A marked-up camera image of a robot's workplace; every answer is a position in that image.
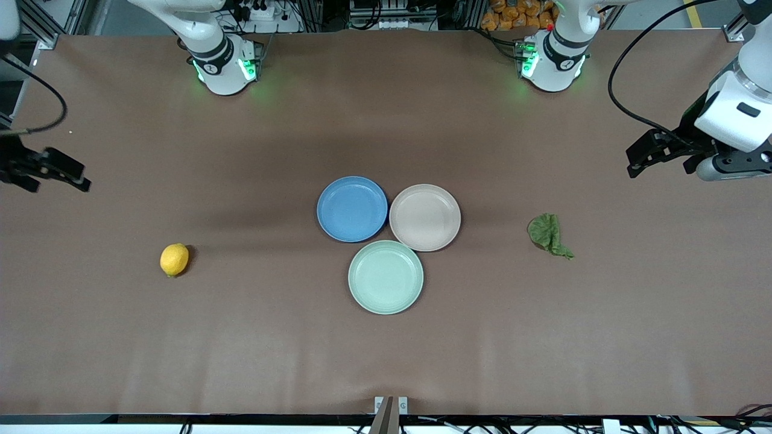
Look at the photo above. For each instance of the pale green plate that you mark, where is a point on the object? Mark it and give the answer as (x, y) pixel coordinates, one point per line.
(386, 277)

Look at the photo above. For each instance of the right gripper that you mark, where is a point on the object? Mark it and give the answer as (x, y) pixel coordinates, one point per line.
(13, 164)

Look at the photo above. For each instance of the beige plate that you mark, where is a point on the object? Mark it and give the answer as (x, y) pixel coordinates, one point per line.
(425, 217)

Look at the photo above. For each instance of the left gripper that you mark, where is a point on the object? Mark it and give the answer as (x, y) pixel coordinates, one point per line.
(687, 132)

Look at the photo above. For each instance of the white power strip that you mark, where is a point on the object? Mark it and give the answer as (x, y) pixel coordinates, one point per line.
(265, 15)

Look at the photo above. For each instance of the yellow lemon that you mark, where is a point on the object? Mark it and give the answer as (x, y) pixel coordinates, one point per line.
(174, 260)

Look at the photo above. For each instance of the brown camera mount strut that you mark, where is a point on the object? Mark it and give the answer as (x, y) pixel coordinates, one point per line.
(386, 419)

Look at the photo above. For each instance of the green lettuce leaf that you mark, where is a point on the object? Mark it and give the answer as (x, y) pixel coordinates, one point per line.
(546, 232)

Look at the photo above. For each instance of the blue plate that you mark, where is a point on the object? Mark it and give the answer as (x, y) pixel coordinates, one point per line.
(353, 209)

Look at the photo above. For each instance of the white electronics box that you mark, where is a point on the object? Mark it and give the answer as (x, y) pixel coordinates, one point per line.
(392, 15)

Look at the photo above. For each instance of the aluminium frame profile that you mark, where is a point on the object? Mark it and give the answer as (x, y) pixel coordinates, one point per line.
(736, 27)
(39, 27)

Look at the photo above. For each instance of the orange snack bag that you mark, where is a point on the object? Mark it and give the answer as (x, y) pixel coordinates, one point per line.
(512, 15)

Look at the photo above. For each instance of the metal table edge bracket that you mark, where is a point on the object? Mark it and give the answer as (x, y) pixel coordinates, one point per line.
(403, 405)

